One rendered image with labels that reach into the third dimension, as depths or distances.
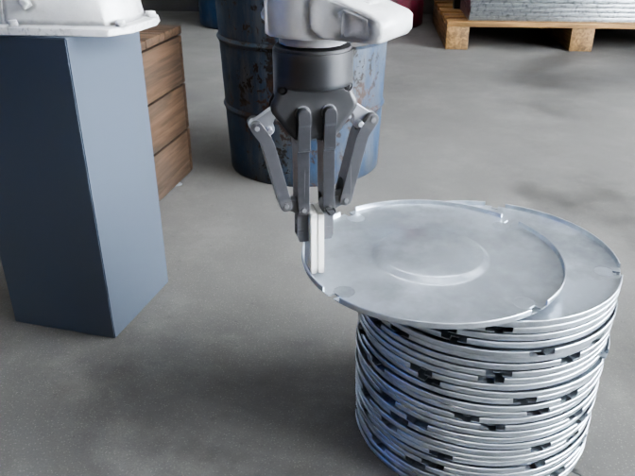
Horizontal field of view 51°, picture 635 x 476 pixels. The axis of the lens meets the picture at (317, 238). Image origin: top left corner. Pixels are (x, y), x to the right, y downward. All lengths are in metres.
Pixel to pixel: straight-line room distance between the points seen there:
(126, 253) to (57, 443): 0.31
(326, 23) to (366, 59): 0.96
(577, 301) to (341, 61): 0.34
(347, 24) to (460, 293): 0.29
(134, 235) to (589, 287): 0.67
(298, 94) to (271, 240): 0.72
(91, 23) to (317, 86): 0.40
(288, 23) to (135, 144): 0.51
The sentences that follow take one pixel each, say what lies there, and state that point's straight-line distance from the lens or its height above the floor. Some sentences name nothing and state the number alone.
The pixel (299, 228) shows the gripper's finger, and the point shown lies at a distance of 0.69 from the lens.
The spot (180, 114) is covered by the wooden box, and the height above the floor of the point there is 0.15.
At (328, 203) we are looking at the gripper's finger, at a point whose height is 0.33.
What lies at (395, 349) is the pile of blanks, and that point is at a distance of 0.73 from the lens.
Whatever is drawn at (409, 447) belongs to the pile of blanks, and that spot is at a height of 0.05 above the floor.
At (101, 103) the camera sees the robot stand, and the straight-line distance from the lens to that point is 0.98.
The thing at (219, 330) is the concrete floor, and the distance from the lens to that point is 1.07.
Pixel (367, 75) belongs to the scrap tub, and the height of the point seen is 0.25.
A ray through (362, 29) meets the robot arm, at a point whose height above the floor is 0.51.
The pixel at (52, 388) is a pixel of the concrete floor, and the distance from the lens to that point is 1.01.
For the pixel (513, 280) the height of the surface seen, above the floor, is 0.24.
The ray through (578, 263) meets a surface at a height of 0.24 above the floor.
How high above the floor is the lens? 0.60
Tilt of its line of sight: 27 degrees down
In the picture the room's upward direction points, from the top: straight up
